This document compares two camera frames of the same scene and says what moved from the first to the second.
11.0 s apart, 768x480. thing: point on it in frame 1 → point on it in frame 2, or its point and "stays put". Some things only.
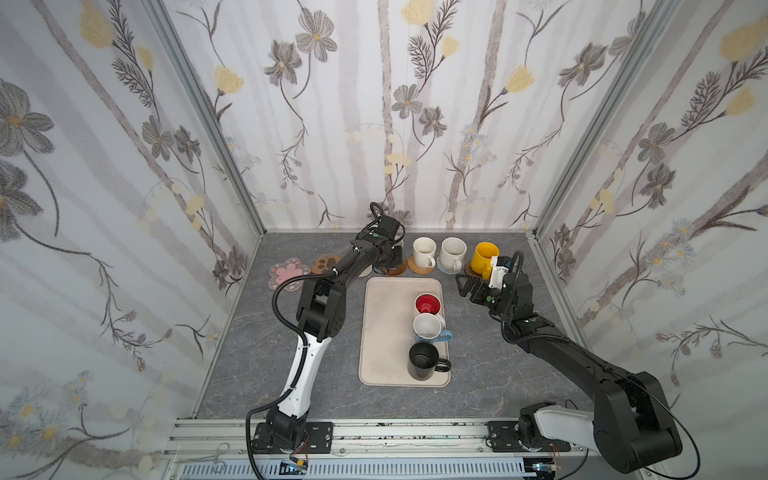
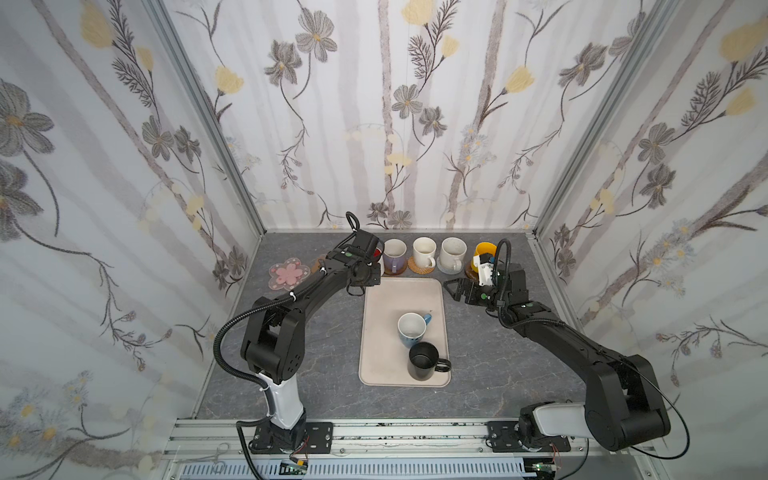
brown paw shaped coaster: (325, 263) stays put
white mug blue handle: (427, 327) → (411, 327)
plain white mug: (424, 249) stays put
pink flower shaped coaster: (290, 269) stays put
